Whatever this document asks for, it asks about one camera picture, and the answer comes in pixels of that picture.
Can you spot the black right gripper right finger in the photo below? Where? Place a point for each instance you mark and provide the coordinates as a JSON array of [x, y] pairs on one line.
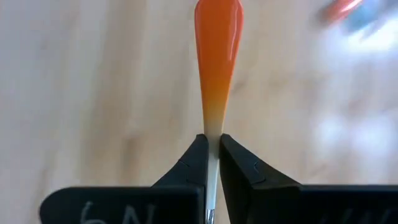
[[280, 205]]

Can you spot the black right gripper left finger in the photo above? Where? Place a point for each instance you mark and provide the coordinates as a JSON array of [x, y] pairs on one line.
[[140, 205]]

